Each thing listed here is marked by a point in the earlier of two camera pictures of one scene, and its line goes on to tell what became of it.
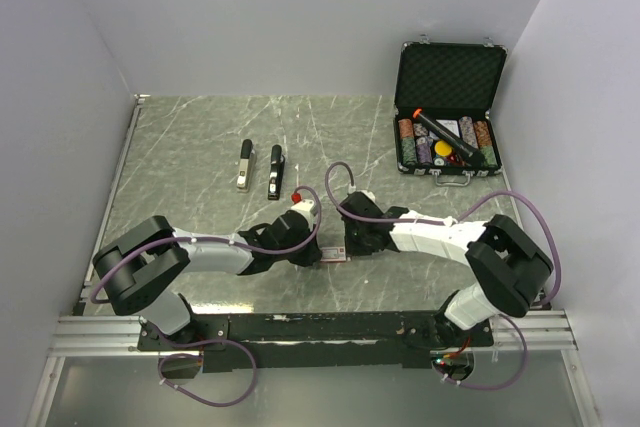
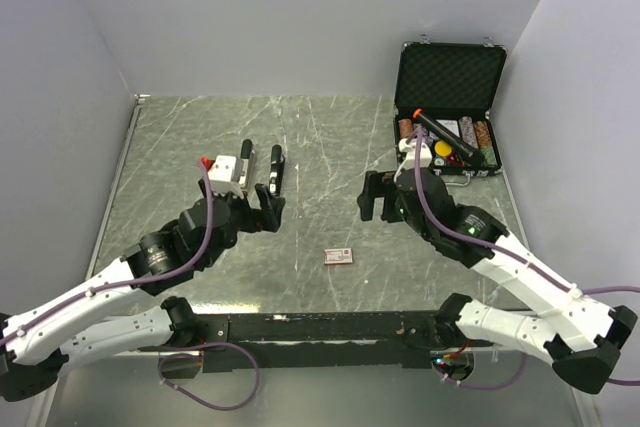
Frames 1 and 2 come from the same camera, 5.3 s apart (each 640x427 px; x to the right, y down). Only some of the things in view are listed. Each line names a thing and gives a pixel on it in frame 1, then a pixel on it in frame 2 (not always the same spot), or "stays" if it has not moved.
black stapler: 277,171 stays
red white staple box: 333,254 stays
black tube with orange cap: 458,145 stays
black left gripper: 312,254 to 270,210
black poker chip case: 442,121 stays
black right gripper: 351,248 to 378,184
